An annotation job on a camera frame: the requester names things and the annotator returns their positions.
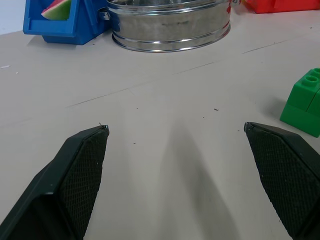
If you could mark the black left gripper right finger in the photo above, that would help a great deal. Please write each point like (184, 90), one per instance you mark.
(282, 170)

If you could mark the toy watermelon slice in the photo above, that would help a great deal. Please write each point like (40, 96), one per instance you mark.
(57, 10)

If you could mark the blue plastic storage bin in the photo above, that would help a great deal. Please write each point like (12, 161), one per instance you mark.
(62, 22)

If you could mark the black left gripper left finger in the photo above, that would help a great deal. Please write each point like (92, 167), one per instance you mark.
(75, 175)

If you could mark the round silver metal steamer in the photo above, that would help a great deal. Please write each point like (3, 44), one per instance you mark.
(171, 25)

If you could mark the green toy building block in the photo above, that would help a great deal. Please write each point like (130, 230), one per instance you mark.
(303, 102)

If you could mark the red plastic storage bin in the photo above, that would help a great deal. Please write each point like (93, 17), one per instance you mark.
(282, 5)

